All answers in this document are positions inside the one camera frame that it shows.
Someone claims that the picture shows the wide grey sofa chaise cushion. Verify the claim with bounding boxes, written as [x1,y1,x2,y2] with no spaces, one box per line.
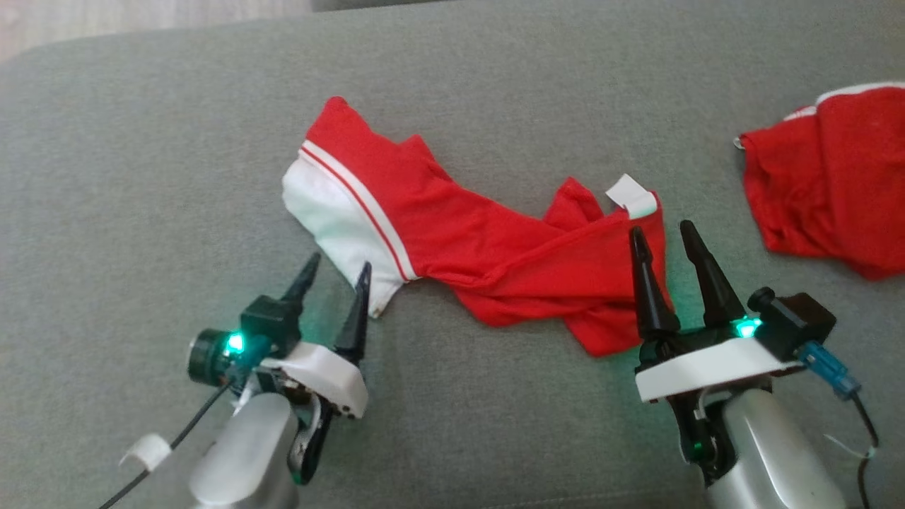
[0,0,905,509]

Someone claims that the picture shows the white cable clip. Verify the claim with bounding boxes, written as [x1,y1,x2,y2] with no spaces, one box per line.
[119,434,173,472]

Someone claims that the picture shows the red shorts with white waistband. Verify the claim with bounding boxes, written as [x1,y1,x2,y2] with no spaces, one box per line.
[734,81,905,282]

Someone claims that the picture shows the red shirt with white sleeve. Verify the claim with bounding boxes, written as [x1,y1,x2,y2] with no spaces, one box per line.
[281,95,667,358]

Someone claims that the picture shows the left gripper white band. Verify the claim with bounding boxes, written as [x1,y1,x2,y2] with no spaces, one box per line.
[262,252,373,419]

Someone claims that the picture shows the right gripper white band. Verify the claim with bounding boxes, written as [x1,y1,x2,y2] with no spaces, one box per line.
[631,221,807,404]

